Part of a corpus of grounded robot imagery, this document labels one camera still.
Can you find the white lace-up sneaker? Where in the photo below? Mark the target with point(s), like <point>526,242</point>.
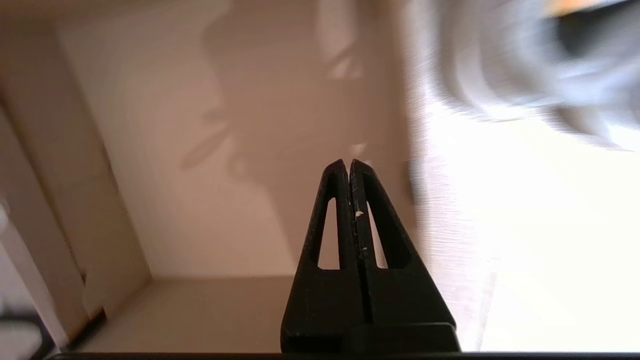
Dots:
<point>510,65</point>

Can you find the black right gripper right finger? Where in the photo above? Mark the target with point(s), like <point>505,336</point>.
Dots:
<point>410,305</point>

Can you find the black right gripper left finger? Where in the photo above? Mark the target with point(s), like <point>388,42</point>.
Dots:
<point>320,300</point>

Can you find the brown cardboard shoe box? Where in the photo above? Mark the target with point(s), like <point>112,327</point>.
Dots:
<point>160,150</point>

